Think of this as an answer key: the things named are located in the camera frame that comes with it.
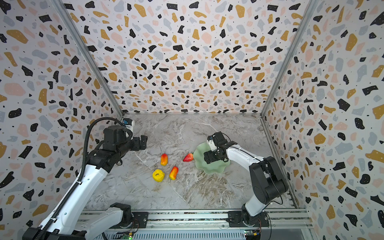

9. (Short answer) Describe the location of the red orange mango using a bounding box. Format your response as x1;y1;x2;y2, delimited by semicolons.
161;154;168;166
169;166;179;180

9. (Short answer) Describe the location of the red fake strawberry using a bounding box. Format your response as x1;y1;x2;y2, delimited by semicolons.
183;153;194;163

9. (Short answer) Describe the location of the yellow fake bell pepper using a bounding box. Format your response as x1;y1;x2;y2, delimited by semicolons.
152;169;165;183

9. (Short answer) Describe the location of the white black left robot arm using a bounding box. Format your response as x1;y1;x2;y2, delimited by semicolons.
22;125;148;240

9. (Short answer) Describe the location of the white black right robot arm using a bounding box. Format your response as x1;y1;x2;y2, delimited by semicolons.
204;132;289;222

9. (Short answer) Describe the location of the mint green wavy fruit bowl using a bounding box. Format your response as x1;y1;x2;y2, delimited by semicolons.
193;143;231;175

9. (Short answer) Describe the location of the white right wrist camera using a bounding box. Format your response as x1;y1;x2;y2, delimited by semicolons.
207;136;217;151

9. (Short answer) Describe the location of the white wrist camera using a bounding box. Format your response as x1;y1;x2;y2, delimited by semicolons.
207;136;217;151
122;118;135;132

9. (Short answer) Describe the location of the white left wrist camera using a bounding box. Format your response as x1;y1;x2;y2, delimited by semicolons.
122;118;135;132

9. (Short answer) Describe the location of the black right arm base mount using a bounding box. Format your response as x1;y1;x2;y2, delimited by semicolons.
226;210;270;228

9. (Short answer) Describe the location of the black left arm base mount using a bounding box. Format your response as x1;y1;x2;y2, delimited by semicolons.
111;211;149;231

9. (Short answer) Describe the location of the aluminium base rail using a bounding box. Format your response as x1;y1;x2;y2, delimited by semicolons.
74;208;316;240

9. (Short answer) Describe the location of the aluminium corner post left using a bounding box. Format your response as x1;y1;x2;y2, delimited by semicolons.
51;1;124;119

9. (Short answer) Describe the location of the aluminium corner post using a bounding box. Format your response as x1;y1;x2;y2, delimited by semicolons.
51;1;124;119
261;0;319;119

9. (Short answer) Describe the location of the aluminium corner post right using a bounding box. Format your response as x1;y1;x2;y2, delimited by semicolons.
261;0;319;119

